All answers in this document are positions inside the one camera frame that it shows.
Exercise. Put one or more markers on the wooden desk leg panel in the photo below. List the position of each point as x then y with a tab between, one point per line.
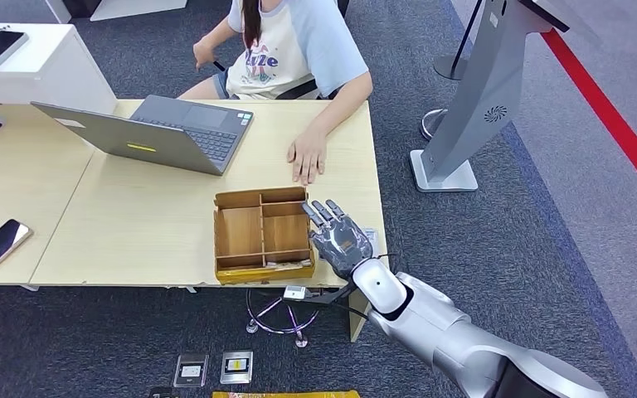
358	324

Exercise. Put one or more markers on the wooden divided organizer box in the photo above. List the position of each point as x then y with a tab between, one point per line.
239	231

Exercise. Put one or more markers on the person's right hand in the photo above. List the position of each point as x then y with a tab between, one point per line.
204	55

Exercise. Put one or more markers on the person's left hand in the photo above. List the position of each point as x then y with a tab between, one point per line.
307	156

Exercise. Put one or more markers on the white furniture panel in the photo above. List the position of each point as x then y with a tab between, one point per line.
131	8

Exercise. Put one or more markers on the person's left forearm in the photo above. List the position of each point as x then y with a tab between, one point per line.
337	110

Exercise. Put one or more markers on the chrome stool base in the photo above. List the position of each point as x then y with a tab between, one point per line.
301	342

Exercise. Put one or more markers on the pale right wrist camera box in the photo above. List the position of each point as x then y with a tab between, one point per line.
294	292

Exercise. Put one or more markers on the black stanchion post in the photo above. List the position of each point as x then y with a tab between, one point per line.
449	68

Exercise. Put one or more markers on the grey laptop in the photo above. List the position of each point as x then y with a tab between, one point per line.
131	140

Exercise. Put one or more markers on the yellow floor tape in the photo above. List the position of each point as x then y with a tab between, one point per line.
285	394

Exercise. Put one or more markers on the chrome stanchion base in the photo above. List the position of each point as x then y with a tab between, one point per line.
431	125

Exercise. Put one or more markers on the white cabinet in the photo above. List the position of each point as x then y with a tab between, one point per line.
49	77

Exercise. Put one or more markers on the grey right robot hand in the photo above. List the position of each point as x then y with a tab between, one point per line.
343	244

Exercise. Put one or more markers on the person's right forearm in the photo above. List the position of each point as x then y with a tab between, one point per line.
219	35

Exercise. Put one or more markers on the white room key card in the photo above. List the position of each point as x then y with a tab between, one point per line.
288	266

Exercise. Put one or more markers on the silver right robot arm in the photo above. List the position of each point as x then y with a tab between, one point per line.
450	335

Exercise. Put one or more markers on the steel floor socket white outlet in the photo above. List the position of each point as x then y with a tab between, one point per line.
190	372

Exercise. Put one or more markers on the person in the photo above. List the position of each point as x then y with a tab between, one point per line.
296	49

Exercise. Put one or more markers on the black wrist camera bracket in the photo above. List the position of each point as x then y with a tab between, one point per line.
329	296

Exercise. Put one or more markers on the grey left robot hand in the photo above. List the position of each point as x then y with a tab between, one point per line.
161	394

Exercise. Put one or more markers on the grey kiosk stand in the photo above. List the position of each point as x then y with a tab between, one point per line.
478	99

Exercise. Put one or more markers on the white card reader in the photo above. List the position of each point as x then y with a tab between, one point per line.
374	237

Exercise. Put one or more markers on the steel floor socket yellow label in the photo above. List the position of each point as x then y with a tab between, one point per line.
236	367

